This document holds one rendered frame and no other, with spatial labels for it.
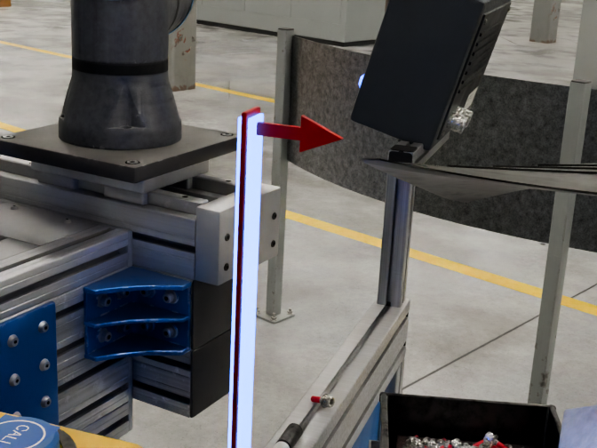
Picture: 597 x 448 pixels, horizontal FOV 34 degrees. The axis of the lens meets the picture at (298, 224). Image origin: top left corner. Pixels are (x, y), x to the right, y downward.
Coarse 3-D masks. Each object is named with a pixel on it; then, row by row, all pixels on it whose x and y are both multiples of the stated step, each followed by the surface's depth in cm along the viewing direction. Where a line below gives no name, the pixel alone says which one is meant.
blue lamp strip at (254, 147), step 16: (256, 128) 63; (256, 144) 64; (256, 160) 64; (256, 176) 65; (256, 192) 65; (256, 208) 66; (256, 224) 66; (256, 240) 66; (256, 256) 67; (256, 272) 67; (256, 288) 68; (240, 352) 68; (240, 368) 68; (240, 384) 68; (240, 400) 69; (240, 416) 69; (240, 432) 69
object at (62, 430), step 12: (60, 432) 47; (72, 432) 47; (84, 432) 47; (60, 444) 46; (72, 444) 46; (84, 444) 46; (96, 444) 46; (108, 444) 46; (120, 444) 46; (132, 444) 46
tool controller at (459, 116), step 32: (416, 0) 115; (448, 0) 113; (480, 0) 113; (384, 32) 117; (416, 32) 116; (448, 32) 114; (480, 32) 116; (384, 64) 118; (416, 64) 117; (448, 64) 115; (480, 64) 127; (384, 96) 119; (416, 96) 118; (448, 96) 117; (384, 128) 120; (416, 128) 119; (448, 128) 122
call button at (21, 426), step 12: (0, 420) 46; (12, 420) 46; (24, 420) 46; (36, 420) 46; (0, 432) 45; (12, 432) 45; (24, 432) 45; (36, 432) 45; (48, 432) 45; (0, 444) 44; (12, 444) 44; (24, 444) 44; (36, 444) 44; (48, 444) 44
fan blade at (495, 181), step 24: (384, 168) 57; (408, 168) 52; (432, 168) 52; (456, 168) 54; (480, 168) 58; (504, 168) 58; (528, 168) 58; (552, 168) 58; (576, 168) 58; (432, 192) 70; (456, 192) 70; (480, 192) 70; (504, 192) 70; (576, 192) 51
